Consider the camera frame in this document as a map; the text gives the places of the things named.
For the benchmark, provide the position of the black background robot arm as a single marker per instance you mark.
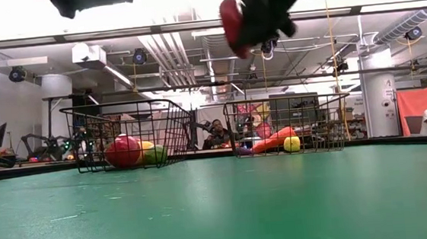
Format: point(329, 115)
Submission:
point(44, 146)
point(203, 127)

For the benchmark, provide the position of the yellow round fruit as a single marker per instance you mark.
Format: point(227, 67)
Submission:
point(146, 147)

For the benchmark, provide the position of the green table mat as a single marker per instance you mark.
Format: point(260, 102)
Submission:
point(220, 210)

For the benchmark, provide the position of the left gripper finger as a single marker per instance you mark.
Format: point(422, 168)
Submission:
point(86, 0)

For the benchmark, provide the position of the white round column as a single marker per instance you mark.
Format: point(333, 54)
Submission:
point(379, 95)

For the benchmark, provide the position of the silver ventilation duct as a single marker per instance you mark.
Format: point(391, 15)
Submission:
point(404, 24)

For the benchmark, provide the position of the black table frame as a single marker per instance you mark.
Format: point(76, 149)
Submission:
point(208, 155)

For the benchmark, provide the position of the orange carrot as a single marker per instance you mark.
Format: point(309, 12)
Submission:
point(272, 141)

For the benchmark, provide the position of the black ceiling spotlight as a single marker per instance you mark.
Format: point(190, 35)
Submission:
point(17, 74)
point(268, 49)
point(413, 33)
point(139, 56)

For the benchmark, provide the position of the purple eggplant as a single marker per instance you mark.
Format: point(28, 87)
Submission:
point(244, 151)

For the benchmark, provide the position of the yellow corn cob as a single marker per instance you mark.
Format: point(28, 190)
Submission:
point(292, 144)

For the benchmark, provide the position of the green lime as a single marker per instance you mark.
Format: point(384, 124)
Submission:
point(158, 155)

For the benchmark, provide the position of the grey ribbed ceiling duct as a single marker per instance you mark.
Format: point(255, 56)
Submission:
point(217, 69)

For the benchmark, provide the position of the red bell pepper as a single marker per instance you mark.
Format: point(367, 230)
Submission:
point(230, 19)

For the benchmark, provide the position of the black monitor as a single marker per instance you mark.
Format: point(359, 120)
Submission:
point(1, 134)

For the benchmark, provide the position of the overhead light bar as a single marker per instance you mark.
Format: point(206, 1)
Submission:
point(115, 32)

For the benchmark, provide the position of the red round fruit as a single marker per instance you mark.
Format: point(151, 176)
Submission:
point(122, 151)

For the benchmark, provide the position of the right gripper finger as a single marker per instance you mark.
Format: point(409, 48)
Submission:
point(263, 22)

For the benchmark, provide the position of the white ceiling air unit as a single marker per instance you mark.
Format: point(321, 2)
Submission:
point(88, 57)

